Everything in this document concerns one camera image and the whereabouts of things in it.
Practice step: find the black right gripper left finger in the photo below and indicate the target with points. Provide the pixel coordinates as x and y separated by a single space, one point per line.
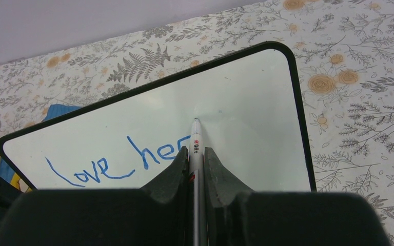
154 214

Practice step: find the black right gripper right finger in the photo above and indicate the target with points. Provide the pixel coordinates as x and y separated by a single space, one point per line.
238 215

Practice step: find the blue capped whiteboard marker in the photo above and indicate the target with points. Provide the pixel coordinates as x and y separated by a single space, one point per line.
197 224

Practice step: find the black framed whiteboard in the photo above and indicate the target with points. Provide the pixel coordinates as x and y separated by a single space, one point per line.
249 104

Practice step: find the blue pikachu cloth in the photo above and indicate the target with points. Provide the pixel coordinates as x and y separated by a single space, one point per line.
7 173

